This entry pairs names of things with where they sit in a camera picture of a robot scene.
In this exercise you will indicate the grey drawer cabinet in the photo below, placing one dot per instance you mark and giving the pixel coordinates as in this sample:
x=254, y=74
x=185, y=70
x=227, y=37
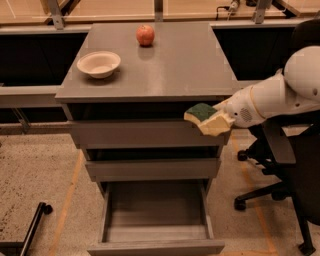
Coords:
x=183, y=67

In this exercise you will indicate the white paper bowl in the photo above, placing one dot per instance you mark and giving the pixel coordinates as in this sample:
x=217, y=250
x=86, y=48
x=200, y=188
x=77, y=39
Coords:
x=99, y=65

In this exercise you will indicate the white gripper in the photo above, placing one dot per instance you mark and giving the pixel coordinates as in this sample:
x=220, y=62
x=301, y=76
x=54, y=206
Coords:
x=240, y=107

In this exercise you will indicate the grey top drawer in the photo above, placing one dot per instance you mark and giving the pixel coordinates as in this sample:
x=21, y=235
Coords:
x=141, y=134

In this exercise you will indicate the grey middle drawer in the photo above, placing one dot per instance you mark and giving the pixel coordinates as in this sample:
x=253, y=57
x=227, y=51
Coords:
x=159, y=169

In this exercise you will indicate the black office chair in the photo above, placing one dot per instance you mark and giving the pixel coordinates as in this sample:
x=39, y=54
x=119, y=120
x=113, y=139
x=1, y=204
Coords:
x=287, y=146

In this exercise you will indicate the grey open bottom drawer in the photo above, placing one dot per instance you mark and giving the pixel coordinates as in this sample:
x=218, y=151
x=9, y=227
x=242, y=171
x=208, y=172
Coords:
x=156, y=218

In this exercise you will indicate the red apple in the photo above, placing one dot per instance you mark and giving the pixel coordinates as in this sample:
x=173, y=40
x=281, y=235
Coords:
x=145, y=35

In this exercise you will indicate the black wheeled stand leg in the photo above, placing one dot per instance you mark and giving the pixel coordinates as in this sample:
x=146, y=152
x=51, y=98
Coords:
x=22, y=248

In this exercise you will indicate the green and yellow sponge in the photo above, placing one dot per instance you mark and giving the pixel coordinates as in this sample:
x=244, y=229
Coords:
x=199, y=113

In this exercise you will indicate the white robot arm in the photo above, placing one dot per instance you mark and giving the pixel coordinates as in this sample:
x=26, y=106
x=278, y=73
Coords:
x=294, y=90

